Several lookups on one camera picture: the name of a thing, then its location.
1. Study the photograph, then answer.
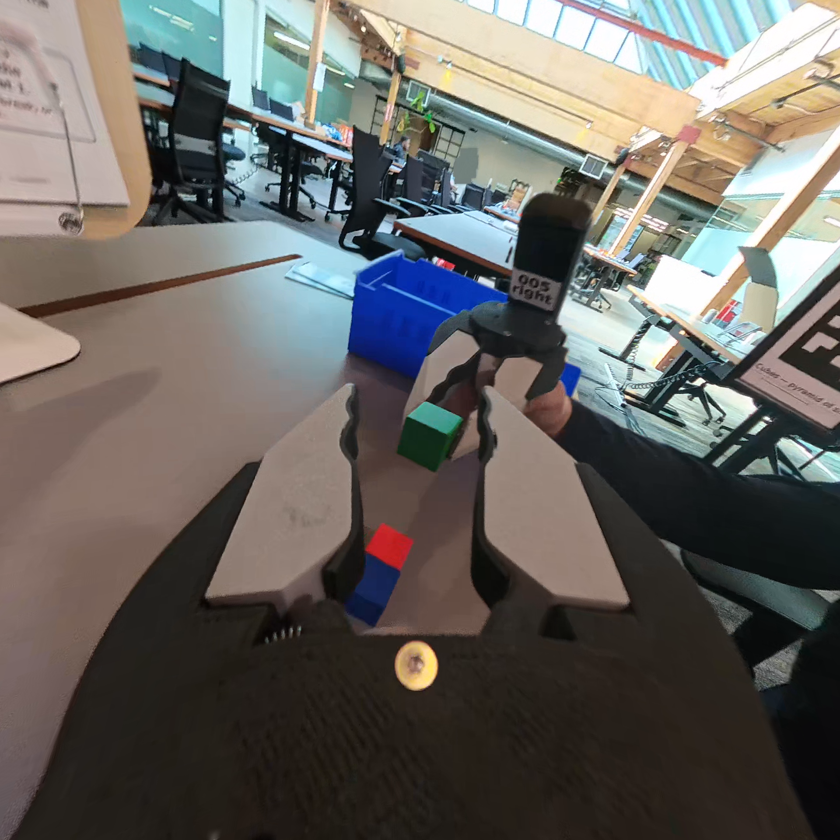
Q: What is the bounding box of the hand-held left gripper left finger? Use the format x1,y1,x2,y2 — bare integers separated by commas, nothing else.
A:
205,384,366,613

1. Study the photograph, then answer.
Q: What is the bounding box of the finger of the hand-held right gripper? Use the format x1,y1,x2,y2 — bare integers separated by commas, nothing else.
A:
451,354,547,460
402,328,484,424

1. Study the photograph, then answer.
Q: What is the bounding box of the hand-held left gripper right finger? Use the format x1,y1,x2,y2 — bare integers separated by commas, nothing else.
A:
471,386,631,611

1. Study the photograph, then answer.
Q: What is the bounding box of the green cube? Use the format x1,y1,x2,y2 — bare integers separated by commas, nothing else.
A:
396,402,464,472

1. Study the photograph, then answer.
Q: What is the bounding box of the red cube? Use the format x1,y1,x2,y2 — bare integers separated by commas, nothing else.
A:
365,524,415,571

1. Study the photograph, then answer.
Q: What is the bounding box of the blue cube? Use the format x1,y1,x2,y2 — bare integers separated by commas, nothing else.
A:
344,554,402,627

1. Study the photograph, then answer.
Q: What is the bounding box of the person's right forearm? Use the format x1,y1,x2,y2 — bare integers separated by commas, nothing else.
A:
556,399,840,592

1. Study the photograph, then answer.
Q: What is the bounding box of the grey background desk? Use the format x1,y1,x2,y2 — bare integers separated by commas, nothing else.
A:
392,207,639,311

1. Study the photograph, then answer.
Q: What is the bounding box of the wooden background desk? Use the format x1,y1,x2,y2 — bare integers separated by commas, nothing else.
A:
600,284,770,421

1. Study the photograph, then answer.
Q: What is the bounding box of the long background desk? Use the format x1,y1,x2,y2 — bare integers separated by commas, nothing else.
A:
133,66,357,221

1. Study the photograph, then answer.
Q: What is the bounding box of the person's right hand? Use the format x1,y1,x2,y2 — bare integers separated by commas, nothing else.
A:
524,381,574,441

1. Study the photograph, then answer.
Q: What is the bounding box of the blue plastic bin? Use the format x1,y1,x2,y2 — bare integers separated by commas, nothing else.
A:
348,251,582,399

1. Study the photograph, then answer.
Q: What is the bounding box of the white paper leaflet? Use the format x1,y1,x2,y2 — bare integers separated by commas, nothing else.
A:
285,260,359,300

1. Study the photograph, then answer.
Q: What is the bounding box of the black office chair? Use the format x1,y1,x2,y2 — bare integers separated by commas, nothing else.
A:
338,125,429,261
153,59,248,225

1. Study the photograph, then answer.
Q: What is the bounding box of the grey seat office chair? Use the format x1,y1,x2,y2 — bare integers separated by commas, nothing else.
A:
681,548,833,660

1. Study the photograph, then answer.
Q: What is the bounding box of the white tag sign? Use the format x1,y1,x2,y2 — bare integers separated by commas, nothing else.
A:
705,266,840,480

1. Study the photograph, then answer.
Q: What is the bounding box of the person's leg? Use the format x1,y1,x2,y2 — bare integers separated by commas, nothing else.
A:
760,620,840,840

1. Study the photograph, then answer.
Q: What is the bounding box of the instruction sheet on wooden stand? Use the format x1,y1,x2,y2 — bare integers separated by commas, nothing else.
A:
0,0,154,385

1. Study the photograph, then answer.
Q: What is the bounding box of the white instruction sheet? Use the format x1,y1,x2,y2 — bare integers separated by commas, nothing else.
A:
0,0,131,208

